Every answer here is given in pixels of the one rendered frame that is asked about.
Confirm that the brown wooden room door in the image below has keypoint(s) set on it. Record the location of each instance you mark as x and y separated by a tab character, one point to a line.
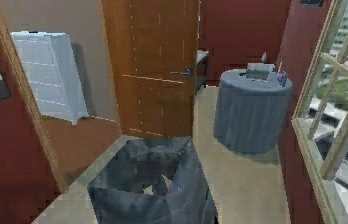
152	66

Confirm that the grey round covered table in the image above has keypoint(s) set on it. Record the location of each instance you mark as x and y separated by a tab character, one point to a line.
250	110

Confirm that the dark grey bag-lined bin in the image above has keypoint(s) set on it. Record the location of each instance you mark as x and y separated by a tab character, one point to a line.
168	193

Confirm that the purple small bottle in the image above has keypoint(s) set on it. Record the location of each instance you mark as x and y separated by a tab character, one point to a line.
281	77

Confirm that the white chest of drawers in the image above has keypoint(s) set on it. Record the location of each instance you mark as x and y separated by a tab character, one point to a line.
50	73

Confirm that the wooden framed window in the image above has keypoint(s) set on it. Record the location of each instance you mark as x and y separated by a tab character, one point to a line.
335	110

